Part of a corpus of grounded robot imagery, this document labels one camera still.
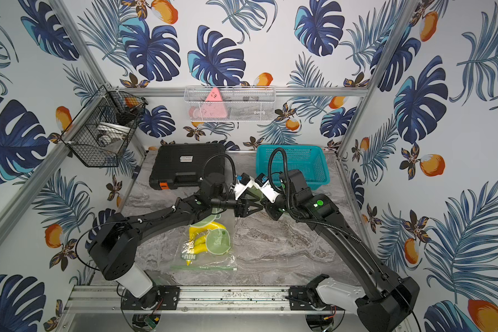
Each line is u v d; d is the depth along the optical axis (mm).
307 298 663
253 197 775
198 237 843
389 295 377
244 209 699
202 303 746
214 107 897
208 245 829
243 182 686
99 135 837
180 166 1096
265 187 616
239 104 928
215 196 659
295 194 528
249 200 703
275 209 627
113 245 452
